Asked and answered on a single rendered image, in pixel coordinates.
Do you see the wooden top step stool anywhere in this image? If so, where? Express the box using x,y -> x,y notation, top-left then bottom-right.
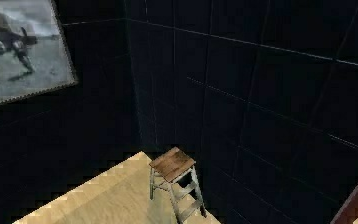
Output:
148,146 -> 208,224

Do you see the grey framed wall picture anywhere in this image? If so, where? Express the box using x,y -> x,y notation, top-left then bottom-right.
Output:
0,0 -> 79,109

